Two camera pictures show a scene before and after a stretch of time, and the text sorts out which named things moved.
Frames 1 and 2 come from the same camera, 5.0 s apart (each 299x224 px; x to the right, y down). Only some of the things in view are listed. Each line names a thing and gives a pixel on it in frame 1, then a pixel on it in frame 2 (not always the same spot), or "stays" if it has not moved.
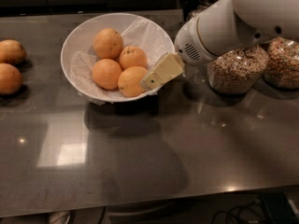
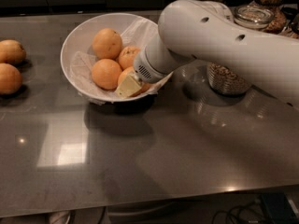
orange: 11,51 stays
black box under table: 279,208 stays
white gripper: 188,44 to 144,66
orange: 132,56 stays
